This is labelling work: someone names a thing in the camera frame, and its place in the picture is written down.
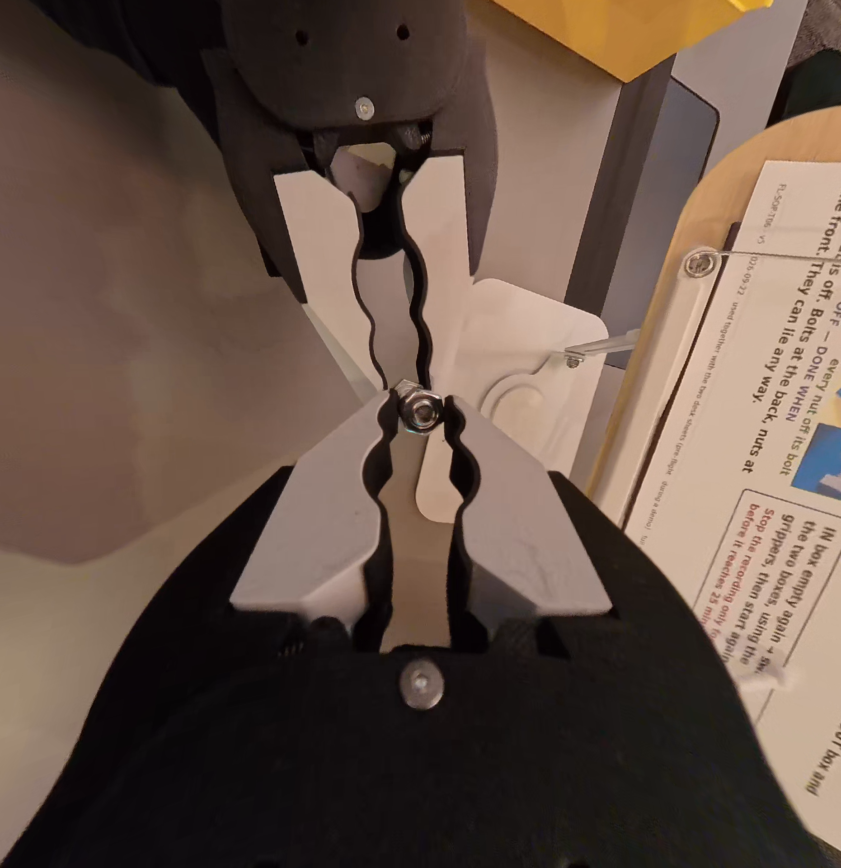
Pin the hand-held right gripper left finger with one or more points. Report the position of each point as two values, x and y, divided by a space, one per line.
312 536

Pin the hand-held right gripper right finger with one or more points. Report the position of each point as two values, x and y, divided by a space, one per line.
529 542

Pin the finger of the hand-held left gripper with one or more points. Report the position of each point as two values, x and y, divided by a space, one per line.
318 258
447 230

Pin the silver hex nut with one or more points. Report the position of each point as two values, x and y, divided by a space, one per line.
405 420

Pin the silver hex bolt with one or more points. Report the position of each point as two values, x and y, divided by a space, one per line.
409 387

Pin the white sheet clip bar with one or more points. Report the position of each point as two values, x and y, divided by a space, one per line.
664 420

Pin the white stand strut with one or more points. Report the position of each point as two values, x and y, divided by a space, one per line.
603 344

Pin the dark grey desk flap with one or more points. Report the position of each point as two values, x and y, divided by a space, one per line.
664 203

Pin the wooden sheet board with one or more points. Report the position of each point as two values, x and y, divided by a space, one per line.
705 203

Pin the printed instruction sheet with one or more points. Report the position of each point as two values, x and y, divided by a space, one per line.
766 407

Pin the yellow plastic bin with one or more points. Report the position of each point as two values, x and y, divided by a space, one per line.
630 27

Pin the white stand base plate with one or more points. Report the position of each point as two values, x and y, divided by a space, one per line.
522 325

